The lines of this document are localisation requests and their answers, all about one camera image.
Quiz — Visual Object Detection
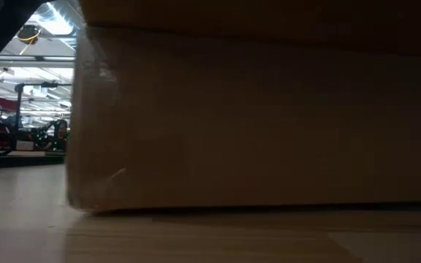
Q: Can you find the taped brown cardboard box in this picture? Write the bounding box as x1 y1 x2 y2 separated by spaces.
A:
66 0 421 213

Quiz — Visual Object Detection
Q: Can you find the person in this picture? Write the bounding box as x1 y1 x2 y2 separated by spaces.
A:
51 118 71 153

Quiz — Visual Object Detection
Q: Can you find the long LED light bar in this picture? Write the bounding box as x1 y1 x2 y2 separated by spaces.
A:
0 56 77 64

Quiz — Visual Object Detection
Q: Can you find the distant black station frame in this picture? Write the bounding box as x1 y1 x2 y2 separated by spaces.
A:
15 83 73 147

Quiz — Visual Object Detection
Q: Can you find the black yellow cord reel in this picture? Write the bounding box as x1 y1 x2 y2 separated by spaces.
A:
17 24 42 47

